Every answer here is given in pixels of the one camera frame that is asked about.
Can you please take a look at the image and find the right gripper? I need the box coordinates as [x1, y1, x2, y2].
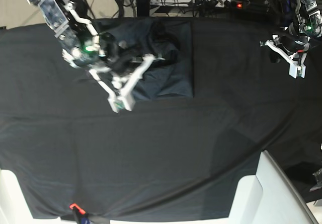
[88, 31, 165, 98]

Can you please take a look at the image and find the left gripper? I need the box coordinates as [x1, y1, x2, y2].
[259, 34, 310, 65]

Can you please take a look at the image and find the dark grey T-shirt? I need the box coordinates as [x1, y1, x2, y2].
[104, 18, 194, 101]

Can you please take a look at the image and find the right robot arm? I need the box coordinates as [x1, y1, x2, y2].
[27, 0, 164, 102]

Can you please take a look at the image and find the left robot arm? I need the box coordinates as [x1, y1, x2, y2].
[260, 0, 321, 66]

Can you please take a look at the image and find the white power strip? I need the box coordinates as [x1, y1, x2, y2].
[150, 0, 230, 8]

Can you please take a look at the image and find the black table cloth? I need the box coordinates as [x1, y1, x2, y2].
[1, 19, 321, 221]

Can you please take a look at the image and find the white chair right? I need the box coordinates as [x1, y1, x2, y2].
[228, 151, 318, 224]

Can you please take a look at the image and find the blue clamp bottom edge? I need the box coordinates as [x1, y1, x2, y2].
[69, 203, 92, 224]

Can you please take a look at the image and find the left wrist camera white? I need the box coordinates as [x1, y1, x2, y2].
[289, 64, 306, 79]

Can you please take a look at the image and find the black stand post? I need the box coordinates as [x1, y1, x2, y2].
[136, 0, 151, 17]

